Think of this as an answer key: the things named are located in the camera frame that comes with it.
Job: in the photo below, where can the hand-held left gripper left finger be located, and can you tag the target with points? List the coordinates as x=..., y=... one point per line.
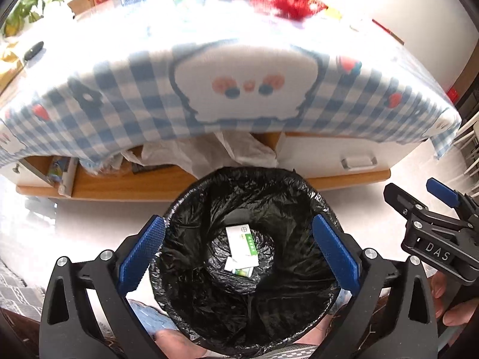
x=144, y=254

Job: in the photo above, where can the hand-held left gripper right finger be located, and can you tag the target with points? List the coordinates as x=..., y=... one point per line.
x=336, y=254

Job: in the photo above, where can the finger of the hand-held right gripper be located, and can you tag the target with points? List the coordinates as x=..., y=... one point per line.
x=441, y=191
x=398, y=196

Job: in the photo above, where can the black bag lined trash bin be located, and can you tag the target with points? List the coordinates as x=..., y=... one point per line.
x=209, y=306

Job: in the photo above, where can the red wrapper scraps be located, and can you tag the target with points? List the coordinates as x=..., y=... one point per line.
x=295, y=2

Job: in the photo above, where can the person's right hand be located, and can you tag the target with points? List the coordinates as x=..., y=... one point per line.
x=441, y=291

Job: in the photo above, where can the light blue right slipper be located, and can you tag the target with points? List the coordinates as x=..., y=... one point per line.
x=342, y=299

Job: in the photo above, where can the light blue slipper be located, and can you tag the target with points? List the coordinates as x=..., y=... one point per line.
x=342, y=299
x=148, y=314

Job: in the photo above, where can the white metal rack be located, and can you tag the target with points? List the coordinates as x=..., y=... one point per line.
x=469, y=146

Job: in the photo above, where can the light blue left slipper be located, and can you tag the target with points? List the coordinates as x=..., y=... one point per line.
x=148, y=314

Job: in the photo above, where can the person's right leg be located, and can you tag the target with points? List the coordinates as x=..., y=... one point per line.
x=318, y=331

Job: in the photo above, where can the person's leg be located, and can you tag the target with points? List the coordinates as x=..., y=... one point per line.
x=318, y=331
x=176, y=342

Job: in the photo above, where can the white wooden low table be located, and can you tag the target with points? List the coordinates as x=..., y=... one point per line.
x=318, y=153

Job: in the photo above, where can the person's left leg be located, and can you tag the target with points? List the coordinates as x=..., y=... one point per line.
x=176, y=342

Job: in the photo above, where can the small white green box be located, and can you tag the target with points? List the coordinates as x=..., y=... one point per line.
x=237, y=267

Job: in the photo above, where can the white green medicine box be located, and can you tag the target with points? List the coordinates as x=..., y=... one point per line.
x=241, y=243

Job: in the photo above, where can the small red box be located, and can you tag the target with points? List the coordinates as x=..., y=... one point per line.
x=452, y=94

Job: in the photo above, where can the blue yellow package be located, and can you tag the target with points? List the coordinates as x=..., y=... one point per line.
x=58, y=170

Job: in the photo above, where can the grey patterned sofa cover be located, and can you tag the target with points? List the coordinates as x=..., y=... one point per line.
x=18, y=288

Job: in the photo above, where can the translucent white plastic bag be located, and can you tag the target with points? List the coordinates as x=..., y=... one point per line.
x=239, y=146

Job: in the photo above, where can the dark grey computer mouse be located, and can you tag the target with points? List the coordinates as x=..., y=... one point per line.
x=33, y=50

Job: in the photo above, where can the plain brown cardboard box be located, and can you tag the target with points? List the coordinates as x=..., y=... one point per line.
x=80, y=3

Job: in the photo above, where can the green pothos plant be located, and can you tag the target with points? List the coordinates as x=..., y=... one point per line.
x=30, y=3

